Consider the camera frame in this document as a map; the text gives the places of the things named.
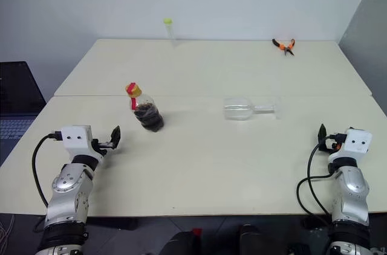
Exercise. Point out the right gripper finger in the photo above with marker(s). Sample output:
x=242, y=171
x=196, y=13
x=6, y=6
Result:
x=322, y=135

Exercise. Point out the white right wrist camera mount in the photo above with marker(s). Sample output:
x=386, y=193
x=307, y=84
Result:
x=358, y=146

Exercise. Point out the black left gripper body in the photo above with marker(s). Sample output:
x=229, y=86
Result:
x=104, y=145

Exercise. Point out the clear tube with yellow-green cap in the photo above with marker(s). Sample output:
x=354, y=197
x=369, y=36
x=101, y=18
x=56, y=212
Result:
x=170, y=33

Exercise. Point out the dark rounded shape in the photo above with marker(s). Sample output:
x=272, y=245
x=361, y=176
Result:
x=178, y=244
x=254, y=240

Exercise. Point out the clear plastic cup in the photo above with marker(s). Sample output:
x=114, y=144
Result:
x=237, y=110

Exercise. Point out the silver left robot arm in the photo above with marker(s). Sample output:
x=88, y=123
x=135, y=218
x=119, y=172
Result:
x=69, y=182

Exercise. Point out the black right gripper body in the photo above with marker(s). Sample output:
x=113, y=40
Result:
x=325, y=149

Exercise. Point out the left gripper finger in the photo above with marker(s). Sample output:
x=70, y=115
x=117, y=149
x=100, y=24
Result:
x=115, y=137

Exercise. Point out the orange and black pliers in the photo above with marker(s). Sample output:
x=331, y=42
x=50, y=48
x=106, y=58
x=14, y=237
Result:
x=285, y=47

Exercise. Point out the dark laptop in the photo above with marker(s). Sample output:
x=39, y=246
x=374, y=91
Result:
x=18, y=92

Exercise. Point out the bottle with red liquid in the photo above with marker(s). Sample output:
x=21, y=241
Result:
x=148, y=116

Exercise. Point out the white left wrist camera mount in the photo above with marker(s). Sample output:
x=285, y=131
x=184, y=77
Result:
x=75, y=141

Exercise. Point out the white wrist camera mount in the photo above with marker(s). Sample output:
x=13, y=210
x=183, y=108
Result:
x=358, y=146
x=75, y=141

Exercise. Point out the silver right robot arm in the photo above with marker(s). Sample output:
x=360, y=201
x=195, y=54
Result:
x=350, y=188

